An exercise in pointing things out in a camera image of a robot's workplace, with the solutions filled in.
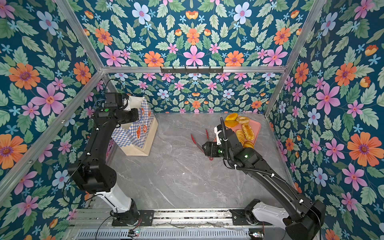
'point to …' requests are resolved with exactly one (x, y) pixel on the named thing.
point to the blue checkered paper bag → (134, 138)
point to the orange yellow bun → (231, 123)
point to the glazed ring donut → (243, 119)
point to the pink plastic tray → (215, 140)
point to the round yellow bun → (232, 116)
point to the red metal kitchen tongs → (194, 141)
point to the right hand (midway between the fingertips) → (207, 145)
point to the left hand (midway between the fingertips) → (138, 110)
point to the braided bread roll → (248, 131)
